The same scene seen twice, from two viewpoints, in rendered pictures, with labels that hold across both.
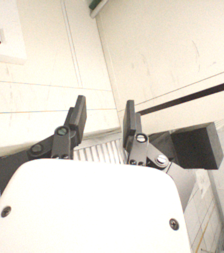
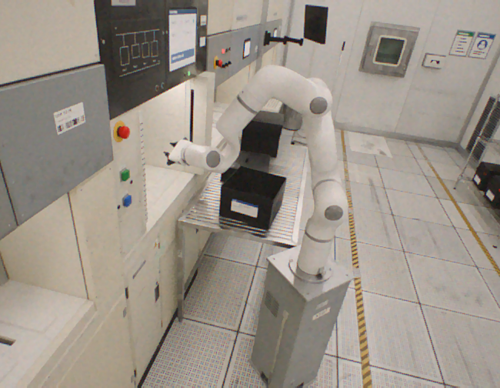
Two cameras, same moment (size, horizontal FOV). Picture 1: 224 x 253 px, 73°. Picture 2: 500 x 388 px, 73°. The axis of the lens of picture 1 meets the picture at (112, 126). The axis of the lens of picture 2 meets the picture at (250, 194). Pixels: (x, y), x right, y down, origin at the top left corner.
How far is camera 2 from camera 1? 1.34 m
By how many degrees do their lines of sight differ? 14
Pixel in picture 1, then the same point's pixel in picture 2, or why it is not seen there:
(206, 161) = (272, 131)
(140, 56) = (158, 141)
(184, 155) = (263, 146)
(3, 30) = not seen: hidden behind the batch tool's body
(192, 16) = (155, 109)
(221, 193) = (402, 128)
